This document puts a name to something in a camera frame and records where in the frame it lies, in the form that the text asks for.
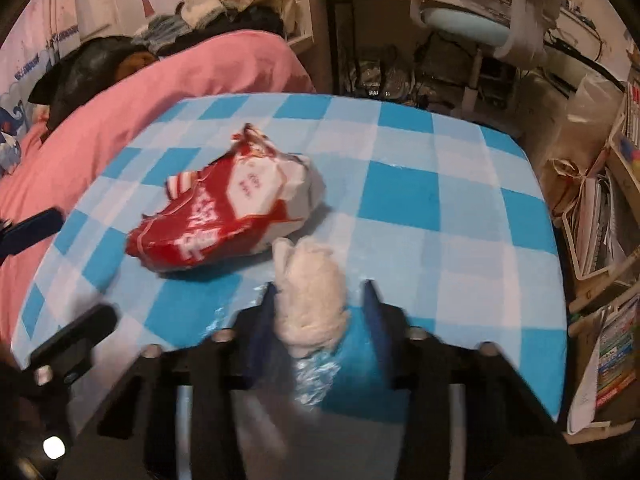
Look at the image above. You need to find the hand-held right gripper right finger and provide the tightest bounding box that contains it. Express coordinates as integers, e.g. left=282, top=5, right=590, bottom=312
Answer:
left=361, top=279, right=586, bottom=480

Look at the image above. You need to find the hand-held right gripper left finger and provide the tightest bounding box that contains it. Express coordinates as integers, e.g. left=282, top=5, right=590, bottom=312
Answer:
left=57, top=282, right=291, bottom=480

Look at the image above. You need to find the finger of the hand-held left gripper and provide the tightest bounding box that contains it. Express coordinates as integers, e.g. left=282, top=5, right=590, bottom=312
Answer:
left=27, top=304, right=120, bottom=386
left=0, top=208, right=66, bottom=263

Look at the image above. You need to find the white tissue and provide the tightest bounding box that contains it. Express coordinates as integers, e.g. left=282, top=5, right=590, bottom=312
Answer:
left=271, top=236, right=352, bottom=358

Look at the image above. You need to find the red white snack wrapper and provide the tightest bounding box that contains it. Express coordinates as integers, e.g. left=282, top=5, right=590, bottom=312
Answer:
left=125, top=124, right=327, bottom=272

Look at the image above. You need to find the blue checkered tablecloth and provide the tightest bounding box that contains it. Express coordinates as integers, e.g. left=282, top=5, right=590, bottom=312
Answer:
left=10, top=92, right=568, bottom=423

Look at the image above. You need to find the black jacket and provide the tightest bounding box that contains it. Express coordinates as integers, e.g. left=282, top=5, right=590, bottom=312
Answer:
left=27, top=35, right=151, bottom=131

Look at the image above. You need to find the pink blanket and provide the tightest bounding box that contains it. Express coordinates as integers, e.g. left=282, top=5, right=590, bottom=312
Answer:
left=0, top=30, right=316, bottom=341

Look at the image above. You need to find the brown cloth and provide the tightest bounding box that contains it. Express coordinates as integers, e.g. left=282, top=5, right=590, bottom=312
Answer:
left=117, top=52, right=158, bottom=81

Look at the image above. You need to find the hanging white paper slip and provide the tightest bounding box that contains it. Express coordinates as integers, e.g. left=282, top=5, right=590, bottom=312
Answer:
left=567, top=355, right=601, bottom=436

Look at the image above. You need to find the beige tote bag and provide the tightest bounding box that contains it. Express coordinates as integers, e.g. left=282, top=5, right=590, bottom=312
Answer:
left=547, top=157, right=593, bottom=216

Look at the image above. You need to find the bundle of folders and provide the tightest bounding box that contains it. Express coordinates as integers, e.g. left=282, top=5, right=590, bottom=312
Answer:
left=570, top=170, right=626, bottom=276

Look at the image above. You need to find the striped storage bag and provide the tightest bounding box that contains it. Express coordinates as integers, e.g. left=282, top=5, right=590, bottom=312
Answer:
left=350, top=50, right=416, bottom=98

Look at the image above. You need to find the stack of colourful books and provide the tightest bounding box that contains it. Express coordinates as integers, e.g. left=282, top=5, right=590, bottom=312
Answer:
left=595, top=300, right=640, bottom=406

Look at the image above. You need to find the white shelf cart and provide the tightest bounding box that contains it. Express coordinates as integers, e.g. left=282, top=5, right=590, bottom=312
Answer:
left=562, top=50, right=640, bottom=443

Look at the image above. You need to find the translucent plastic bag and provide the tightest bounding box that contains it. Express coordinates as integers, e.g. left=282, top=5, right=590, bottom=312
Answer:
left=565, top=72, right=626, bottom=161

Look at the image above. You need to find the light blue office chair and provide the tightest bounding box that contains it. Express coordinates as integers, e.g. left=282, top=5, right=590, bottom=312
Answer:
left=407, top=0, right=568, bottom=111

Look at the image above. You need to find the row of upright books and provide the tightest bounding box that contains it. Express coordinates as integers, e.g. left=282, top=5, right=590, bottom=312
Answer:
left=620, top=80, right=640, bottom=151

